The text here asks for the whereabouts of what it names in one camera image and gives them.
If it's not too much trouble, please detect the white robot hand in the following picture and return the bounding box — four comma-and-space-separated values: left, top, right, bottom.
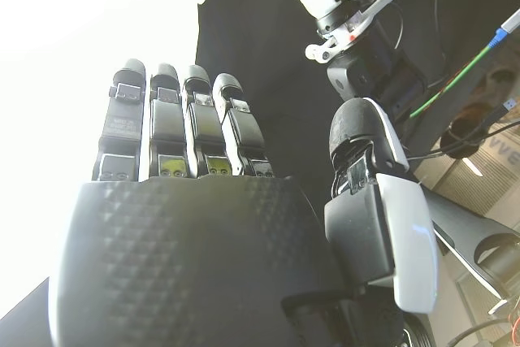
47, 58, 440, 347

